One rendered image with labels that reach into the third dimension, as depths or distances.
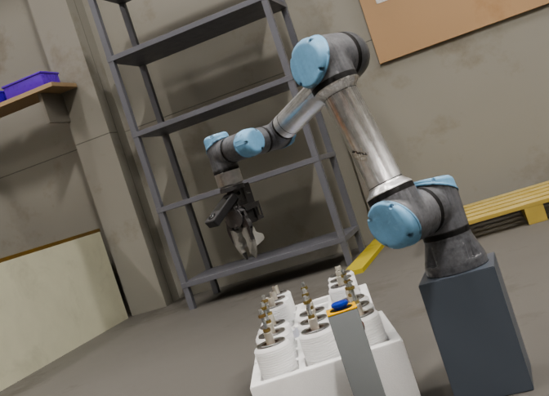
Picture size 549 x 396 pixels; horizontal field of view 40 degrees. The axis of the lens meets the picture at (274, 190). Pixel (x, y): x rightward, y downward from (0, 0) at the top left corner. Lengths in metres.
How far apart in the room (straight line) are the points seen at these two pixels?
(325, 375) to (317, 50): 0.78
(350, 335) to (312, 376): 0.20
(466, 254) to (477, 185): 3.41
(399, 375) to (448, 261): 0.31
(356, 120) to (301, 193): 3.67
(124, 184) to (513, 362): 4.16
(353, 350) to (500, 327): 0.35
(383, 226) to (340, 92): 0.32
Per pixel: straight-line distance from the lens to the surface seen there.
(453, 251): 1.81
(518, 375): 1.85
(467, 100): 5.19
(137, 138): 4.96
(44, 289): 5.00
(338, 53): 1.76
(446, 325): 1.82
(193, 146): 5.62
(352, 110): 1.73
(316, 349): 1.89
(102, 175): 5.69
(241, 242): 2.14
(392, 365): 1.88
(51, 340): 4.95
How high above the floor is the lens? 0.64
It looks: 1 degrees down
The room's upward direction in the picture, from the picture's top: 18 degrees counter-clockwise
